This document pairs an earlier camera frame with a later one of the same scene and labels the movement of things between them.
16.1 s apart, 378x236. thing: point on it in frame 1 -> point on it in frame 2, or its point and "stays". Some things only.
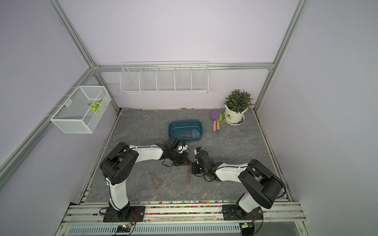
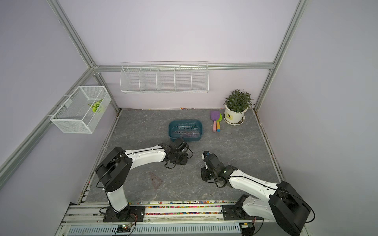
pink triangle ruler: (156, 180) stays
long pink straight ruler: (188, 168) -> (187, 132)
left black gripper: (184, 158) stays
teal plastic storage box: (186, 131) stays
